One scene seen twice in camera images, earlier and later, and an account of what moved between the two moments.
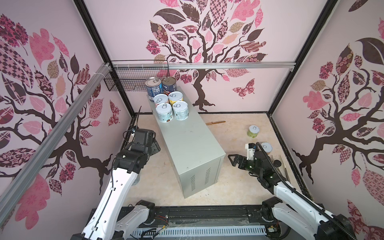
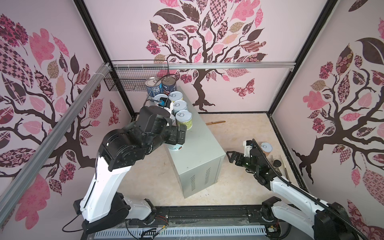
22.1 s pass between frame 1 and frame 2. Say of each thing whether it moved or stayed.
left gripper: moved
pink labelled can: stayed
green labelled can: moved
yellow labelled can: stayed
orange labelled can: stayed
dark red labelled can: stayed
